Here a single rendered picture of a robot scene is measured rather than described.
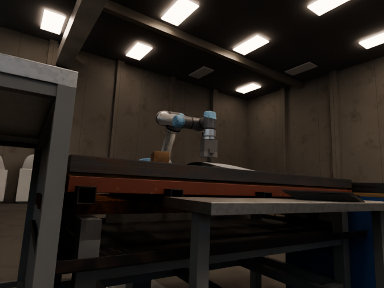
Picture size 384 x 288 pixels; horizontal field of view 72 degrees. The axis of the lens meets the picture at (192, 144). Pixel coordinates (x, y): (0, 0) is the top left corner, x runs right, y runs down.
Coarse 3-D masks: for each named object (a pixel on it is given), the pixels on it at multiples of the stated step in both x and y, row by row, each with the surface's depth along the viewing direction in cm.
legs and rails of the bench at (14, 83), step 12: (0, 72) 56; (0, 84) 56; (12, 84) 57; (24, 84) 59; (36, 84) 60; (48, 84) 61; (36, 96) 62; (48, 96) 62; (0, 144) 158; (12, 144) 161; (24, 144) 164
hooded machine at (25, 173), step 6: (30, 156) 874; (24, 162) 864; (30, 162) 872; (24, 168) 861; (30, 168) 870; (24, 174) 856; (30, 174) 865; (18, 180) 846; (24, 180) 854; (30, 180) 863; (18, 186) 844; (24, 186) 852; (18, 192) 842; (24, 192) 850; (18, 198) 840; (24, 198) 848
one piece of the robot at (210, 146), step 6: (204, 138) 151; (210, 138) 151; (204, 144) 151; (210, 144) 152; (216, 144) 153; (204, 150) 150; (210, 150) 149; (216, 150) 152; (204, 156) 149; (210, 156) 151; (216, 156) 152
